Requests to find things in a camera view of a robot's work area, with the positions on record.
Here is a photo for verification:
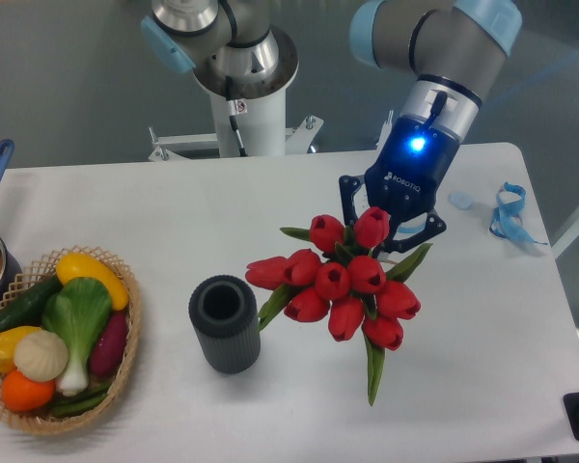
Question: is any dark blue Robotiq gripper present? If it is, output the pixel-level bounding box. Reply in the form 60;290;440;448
339;117;459;260

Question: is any red tulip bouquet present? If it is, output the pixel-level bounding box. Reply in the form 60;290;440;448
245;206;430;403

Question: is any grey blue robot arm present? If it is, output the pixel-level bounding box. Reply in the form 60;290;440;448
140;1;522;253

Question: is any dark grey ribbed vase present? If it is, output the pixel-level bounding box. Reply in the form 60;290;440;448
188;275;261;374

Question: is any small pale blue cap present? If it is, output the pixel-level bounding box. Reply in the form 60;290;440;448
448;191;475;210

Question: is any blue ribbon knot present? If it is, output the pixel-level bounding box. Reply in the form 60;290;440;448
488;181;548;250

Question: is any purple sweet potato toy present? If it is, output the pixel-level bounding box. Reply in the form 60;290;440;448
89;312;128;377

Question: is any green bok choy toy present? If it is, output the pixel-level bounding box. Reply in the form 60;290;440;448
41;277;112;397

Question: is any green cucumber toy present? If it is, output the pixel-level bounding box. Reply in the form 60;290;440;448
0;275;63;333

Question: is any green bean pods toy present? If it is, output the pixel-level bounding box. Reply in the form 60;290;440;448
49;382;110;419

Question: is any cream steamed bun toy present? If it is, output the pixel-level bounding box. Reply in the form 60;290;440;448
14;330;69;382

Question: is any woven wicker basket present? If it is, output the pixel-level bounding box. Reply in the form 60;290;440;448
0;246;142;435

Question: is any orange fruit toy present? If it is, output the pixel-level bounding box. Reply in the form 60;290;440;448
1;369;55;412

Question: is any yellow bell pepper toy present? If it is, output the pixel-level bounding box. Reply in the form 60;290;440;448
0;326;41;374

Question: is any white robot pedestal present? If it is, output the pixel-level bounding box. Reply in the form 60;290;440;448
194;25;298;158

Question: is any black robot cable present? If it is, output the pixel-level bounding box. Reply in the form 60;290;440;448
223;75;249;158

